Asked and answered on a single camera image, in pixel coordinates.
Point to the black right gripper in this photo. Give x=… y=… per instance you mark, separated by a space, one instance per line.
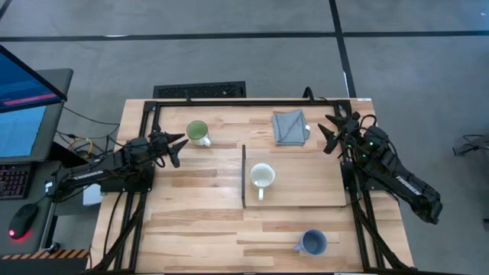
x=351 y=128

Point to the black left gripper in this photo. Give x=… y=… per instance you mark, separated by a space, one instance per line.
x=160 y=145

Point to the mug with green inside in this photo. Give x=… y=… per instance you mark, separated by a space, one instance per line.
x=196 y=130

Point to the cream yellow mug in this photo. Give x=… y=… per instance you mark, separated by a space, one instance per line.
x=261 y=175

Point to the blue-grey mug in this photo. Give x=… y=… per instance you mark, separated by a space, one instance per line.
x=313 y=242

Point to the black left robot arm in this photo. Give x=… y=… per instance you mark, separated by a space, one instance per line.
x=91 y=173

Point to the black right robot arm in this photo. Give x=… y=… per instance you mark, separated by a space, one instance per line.
x=405 y=179

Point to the wooden shelf board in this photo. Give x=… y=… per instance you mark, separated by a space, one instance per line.
x=305 y=183

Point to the folded grey cloth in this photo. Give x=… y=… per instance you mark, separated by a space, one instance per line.
x=290 y=128

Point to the black vented computer case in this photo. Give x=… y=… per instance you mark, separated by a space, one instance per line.
x=198 y=90

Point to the small white box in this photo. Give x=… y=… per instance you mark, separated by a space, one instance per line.
x=91 y=195

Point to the grey side desk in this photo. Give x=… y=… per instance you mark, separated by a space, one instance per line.
x=42 y=214

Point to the grey-framed computer screen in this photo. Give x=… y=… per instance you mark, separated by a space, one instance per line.
x=23 y=131

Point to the tilted computer monitor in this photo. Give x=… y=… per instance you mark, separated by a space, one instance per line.
x=23 y=82

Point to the backlit black keyboard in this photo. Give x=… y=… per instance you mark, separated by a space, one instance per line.
x=13 y=181

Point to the orange black hazard strip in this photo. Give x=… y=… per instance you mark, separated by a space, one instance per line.
x=46 y=254

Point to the black computer mouse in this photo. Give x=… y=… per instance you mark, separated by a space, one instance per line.
x=22 y=221

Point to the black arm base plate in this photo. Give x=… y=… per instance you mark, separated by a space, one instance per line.
x=126 y=184
x=348 y=177

